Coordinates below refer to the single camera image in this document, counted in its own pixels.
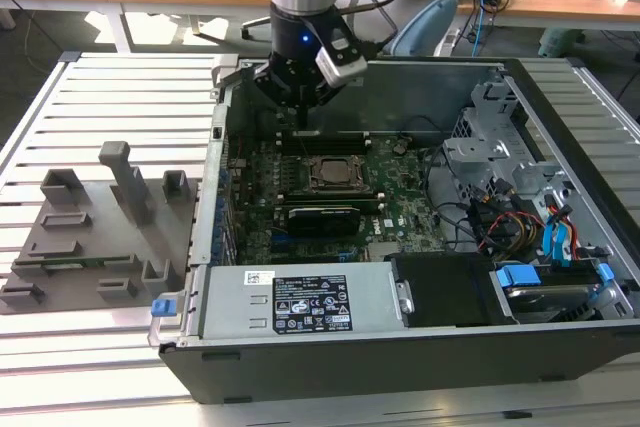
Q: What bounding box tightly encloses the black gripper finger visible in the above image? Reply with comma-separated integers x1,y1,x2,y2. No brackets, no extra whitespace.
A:
252,58,308,128
302,68,346,128

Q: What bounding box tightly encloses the silver CPU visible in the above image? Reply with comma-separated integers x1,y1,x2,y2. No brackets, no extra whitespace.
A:
319,158,354,184

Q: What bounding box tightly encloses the metal socket cover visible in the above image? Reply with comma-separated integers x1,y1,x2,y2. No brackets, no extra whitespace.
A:
305,153,370,193

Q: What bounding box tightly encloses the CPU socket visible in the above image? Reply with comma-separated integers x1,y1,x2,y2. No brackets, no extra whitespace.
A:
303,151,371,194

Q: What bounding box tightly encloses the black RAM slot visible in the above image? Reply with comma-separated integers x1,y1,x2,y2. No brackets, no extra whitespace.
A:
282,190,384,204
276,129,371,143
284,199,386,214
279,139,371,153

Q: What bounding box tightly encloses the black graphics card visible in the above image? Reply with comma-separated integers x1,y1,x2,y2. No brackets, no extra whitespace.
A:
287,204,361,237

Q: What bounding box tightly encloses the green motherboard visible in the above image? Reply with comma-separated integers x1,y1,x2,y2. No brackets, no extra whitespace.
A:
227,136,446,266

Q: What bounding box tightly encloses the metal drive cage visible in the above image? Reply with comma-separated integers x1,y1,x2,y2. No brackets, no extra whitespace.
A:
442,79,576,198

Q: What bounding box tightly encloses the silver power supply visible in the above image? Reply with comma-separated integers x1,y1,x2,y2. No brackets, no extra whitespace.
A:
192,264,401,341

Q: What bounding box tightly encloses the black plastic shroud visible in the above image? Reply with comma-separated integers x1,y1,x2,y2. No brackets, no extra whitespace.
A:
389,254,516,328

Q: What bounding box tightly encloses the gray parts rack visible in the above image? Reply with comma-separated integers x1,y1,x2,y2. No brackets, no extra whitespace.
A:
0,139,201,316

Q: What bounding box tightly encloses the pale green bin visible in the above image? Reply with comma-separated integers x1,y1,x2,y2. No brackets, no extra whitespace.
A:
538,25,585,59

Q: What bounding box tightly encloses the blue case latch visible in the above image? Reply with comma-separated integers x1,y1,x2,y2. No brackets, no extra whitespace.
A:
150,299,177,320

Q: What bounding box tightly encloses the green RAM stick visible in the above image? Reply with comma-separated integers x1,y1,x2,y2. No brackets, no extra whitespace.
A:
42,258,134,269

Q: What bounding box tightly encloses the black PC case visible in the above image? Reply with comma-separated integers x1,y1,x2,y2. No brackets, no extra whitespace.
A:
147,54,640,406

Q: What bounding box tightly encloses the hard disk in blue carrier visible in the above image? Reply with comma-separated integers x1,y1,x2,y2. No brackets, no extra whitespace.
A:
494,264,619,326

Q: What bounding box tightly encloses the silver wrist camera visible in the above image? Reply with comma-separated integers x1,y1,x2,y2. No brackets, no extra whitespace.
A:
314,36,369,89

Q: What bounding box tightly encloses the red yellow wire bundle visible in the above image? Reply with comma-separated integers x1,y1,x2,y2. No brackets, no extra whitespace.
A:
469,186,549,253

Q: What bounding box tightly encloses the blue flat data wire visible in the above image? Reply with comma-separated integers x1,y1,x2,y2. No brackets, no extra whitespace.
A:
542,189,581,268

